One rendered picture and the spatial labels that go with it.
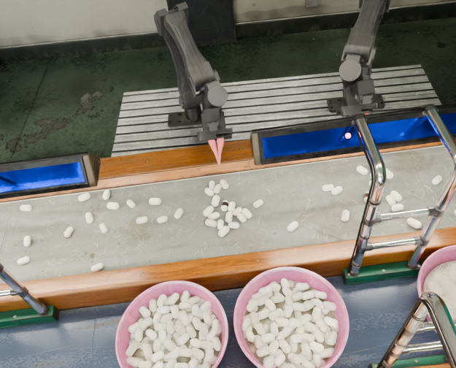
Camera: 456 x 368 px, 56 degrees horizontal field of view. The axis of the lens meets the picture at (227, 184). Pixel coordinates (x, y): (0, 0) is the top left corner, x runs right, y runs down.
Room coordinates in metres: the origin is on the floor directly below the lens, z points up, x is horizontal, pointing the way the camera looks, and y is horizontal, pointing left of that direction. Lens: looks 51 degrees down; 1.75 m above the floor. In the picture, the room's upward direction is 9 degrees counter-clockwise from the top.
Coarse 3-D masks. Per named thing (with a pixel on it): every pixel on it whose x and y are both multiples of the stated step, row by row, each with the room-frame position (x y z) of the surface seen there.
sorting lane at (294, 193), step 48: (96, 192) 0.87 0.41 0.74; (144, 192) 0.84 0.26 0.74; (192, 192) 0.82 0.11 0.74; (240, 192) 0.79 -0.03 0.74; (288, 192) 0.76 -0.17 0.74; (384, 192) 0.71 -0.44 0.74; (432, 192) 0.69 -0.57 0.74; (0, 240) 0.74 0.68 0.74; (48, 240) 0.72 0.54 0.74; (96, 240) 0.69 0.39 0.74; (144, 240) 0.67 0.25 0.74; (192, 240) 0.64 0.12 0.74; (240, 240) 0.62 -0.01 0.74; (288, 240) 0.60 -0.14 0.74; (336, 240) 0.58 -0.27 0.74
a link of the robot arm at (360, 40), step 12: (360, 0) 1.21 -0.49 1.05; (372, 0) 1.13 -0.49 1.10; (360, 12) 1.10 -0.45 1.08; (372, 12) 1.09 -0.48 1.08; (360, 24) 1.06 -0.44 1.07; (372, 24) 1.05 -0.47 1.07; (360, 36) 1.02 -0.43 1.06; (372, 36) 1.01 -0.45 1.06; (348, 48) 1.00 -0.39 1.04; (360, 48) 0.98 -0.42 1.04
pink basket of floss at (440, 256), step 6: (450, 246) 0.50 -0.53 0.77; (438, 252) 0.49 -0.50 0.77; (444, 252) 0.49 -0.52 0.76; (450, 252) 0.49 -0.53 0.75; (432, 258) 0.48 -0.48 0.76; (438, 258) 0.48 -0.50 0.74; (444, 258) 0.48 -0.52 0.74; (450, 258) 0.48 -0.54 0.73; (426, 264) 0.46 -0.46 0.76; (432, 264) 0.47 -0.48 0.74; (438, 264) 0.47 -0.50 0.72; (420, 270) 0.44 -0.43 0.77; (426, 270) 0.45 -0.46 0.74; (420, 276) 0.43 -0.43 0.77; (426, 276) 0.45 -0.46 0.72; (420, 282) 0.42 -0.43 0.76; (420, 288) 0.41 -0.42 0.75; (420, 294) 0.38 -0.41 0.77
